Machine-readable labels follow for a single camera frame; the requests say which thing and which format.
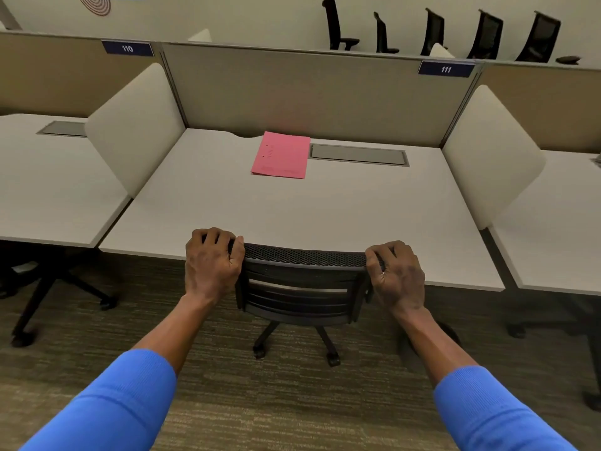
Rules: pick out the person's right hand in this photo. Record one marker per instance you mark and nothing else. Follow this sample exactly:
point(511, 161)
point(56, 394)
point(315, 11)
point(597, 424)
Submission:
point(401, 284)

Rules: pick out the black chair seat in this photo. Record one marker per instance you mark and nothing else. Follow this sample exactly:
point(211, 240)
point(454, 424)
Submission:
point(568, 60)

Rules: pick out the blue desk number sign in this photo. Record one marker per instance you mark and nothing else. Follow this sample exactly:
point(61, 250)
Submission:
point(127, 48)
point(446, 69)

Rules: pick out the person's left hand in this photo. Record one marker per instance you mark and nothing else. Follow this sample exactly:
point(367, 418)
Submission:
point(209, 272)

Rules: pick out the person's left thumb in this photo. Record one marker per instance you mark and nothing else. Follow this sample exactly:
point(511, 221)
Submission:
point(238, 255)

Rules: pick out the white side divider panel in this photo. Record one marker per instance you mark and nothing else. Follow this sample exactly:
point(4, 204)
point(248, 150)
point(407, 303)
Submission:
point(134, 129)
point(490, 154)
point(441, 51)
point(201, 36)

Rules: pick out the black office chair base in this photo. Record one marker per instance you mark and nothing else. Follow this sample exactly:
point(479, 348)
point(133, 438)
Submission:
point(42, 286)

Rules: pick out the person's left forearm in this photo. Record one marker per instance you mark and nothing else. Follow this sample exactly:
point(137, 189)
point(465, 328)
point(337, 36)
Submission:
point(141, 371)

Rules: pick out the black high-back office chair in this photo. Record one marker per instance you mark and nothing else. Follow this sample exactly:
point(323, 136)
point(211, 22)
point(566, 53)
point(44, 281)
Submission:
point(486, 37)
point(540, 37)
point(434, 32)
point(382, 37)
point(332, 23)

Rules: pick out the person's right thumb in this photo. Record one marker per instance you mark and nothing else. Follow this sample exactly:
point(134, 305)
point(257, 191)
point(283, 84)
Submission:
point(372, 265)

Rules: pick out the black desk leg frame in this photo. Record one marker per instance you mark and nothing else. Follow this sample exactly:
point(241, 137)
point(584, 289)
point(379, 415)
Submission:
point(582, 319)

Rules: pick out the grey fabric partition panel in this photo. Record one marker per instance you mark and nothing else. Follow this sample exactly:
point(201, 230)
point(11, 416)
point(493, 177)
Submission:
point(310, 93)

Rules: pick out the black mesh office chair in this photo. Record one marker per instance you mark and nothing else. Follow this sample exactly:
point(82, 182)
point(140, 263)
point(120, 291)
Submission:
point(300, 286)

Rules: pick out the beige fabric partition panel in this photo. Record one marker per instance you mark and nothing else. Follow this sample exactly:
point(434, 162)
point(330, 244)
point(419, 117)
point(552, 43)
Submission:
point(47, 75)
point(544, 105)

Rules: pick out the person's right forearm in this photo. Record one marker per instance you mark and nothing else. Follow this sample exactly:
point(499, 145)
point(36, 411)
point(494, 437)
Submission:
point(465, 385)

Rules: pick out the pink paper folder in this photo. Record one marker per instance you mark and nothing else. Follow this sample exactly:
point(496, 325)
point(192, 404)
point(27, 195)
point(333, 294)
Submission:
point(280, 155)

